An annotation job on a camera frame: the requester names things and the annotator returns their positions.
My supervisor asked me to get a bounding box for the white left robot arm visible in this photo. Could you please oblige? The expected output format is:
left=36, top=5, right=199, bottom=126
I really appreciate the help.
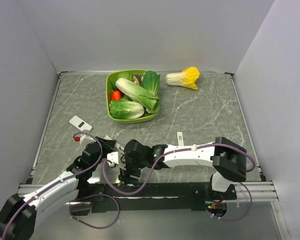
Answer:
left=0, top=137, right=116, bottom=240

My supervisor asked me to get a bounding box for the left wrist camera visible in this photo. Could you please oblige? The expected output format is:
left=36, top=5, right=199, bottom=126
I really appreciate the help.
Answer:
left=73, top=130, right=92, bottom=145

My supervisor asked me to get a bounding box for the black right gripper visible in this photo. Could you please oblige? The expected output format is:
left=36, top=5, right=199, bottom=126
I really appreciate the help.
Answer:
left=119, top=153, right=148, bottom=185

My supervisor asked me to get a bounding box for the slim white remote control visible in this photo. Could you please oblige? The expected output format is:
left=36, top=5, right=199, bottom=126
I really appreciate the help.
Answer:
left=104, top=135, right=124, bottom=155

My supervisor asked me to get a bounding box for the brown mushroom toy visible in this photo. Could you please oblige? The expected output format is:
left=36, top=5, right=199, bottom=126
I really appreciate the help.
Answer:
left=132, top=75, right=142, bottom=86

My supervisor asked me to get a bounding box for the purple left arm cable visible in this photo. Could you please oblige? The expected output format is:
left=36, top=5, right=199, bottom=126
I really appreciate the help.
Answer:
left=1, top=132, right=121, bottom=240

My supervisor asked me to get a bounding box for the green bok choy toy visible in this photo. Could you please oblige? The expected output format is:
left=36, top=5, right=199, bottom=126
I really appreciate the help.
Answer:
left=141, top=70, right=160, bottom=96

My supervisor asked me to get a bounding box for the green plastic bowl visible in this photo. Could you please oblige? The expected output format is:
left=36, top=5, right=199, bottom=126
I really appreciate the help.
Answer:
left=105, top=69, right=159, bottom=124

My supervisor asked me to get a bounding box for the white remote battery cover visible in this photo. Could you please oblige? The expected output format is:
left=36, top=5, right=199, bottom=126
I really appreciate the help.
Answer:
left=177, top=131, right=185, bottom=147

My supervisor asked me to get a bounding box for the wide white remote control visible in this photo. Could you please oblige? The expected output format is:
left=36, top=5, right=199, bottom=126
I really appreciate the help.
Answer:
left=69, top=115, right=93, bottom=132

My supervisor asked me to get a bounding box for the yellow napa cabbage toy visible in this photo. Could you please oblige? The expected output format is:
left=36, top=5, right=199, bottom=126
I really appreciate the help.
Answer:
left=165, top=66, right=200, bottom=90

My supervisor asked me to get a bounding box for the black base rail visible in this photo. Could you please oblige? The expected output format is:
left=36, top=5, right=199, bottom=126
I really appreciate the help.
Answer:
left=70, top=182, right=237, bottom=216

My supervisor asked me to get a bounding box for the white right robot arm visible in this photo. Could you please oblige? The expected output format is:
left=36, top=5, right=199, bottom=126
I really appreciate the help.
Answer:
left=118, top=137, right=248, bottom=199

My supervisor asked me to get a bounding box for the green leafy lettuce toy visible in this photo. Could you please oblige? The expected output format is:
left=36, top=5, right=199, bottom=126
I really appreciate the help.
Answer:
left=111, top=71, right=133, bottom=91

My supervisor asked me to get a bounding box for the orange pepper toy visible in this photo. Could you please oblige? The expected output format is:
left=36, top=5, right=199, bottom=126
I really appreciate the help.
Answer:
left=111, top=90, right=122, bottom=101

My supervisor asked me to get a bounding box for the white green cabbage toy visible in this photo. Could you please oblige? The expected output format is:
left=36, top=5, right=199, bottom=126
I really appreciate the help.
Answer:
left=109, top=98, right=145, bottom=120

